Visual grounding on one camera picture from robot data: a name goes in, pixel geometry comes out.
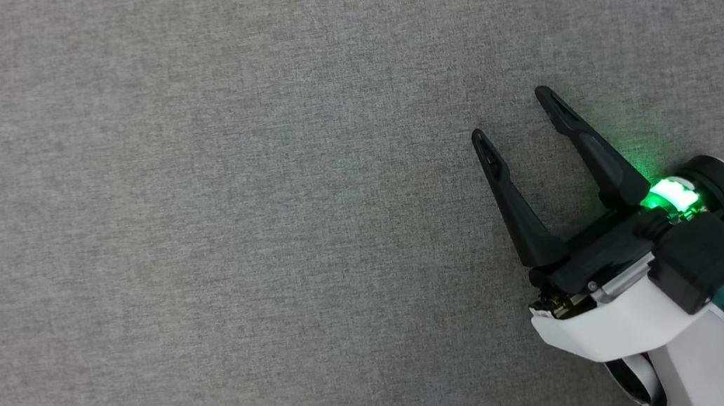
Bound right gripper, green band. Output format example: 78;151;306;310
466;60;724;377

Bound grey fabric sofa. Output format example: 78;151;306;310
0;0;724;406

